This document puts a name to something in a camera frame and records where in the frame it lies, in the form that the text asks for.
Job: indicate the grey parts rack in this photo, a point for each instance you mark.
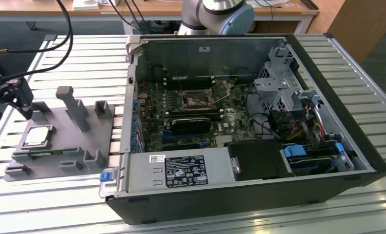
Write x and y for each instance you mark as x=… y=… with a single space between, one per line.
x=66 y=136

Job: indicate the silver chipset heatsink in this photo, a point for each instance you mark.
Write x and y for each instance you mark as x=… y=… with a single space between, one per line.
x=223 y=141

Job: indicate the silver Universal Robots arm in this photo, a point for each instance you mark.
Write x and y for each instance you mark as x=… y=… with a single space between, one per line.
x=213 y=14

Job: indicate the black PC case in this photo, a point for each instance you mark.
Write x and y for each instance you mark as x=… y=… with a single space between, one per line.
x=245 y=207

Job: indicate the blue case latch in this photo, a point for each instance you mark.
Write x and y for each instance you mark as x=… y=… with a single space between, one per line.
x=106 y=176

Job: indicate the wooden office desk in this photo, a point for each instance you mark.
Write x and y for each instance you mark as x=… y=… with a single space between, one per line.
x=34 y=9

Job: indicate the silver CPU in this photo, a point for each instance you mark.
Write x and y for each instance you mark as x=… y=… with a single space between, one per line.
x=36 y=136

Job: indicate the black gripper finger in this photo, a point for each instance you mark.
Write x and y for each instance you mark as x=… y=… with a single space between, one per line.
x=24 y=95

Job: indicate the black plastic shroud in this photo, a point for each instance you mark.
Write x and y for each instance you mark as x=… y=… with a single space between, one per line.
x=261 y=158

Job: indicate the green RAM stick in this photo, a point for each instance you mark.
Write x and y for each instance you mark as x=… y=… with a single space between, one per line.
x=195 y=117
x=56 y=152

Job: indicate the white papers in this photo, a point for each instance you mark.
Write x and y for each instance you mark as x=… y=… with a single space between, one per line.
x=277 y=3

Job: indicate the wooden cabinet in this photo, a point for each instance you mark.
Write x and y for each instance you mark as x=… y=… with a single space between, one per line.
x=362 y=24

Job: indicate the silver metal drive cage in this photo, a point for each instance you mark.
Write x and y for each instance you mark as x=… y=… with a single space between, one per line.
x=277 y=87

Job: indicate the silver power supply unit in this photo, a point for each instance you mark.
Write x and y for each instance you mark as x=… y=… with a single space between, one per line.
x=137 y=170

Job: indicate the thin metal locking lever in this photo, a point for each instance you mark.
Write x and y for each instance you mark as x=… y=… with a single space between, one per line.
x=179 y=85
x=215 y=98

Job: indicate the silver metal latch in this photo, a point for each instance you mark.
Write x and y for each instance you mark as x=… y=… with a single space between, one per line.
x=236 y=165

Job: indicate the blue disk carrier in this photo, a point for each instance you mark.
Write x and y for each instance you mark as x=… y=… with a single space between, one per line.
x=293 y=151

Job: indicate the green motherboard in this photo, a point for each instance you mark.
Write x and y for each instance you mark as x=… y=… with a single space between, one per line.
x=237 y=122

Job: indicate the white barcode sticker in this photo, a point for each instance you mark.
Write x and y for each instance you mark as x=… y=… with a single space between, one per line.
x=205 y=49

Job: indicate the white box blue print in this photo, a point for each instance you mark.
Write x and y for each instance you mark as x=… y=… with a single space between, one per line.
x=110 y=2

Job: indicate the black graphics card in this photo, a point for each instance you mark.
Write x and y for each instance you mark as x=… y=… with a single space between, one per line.
x=189 y=126

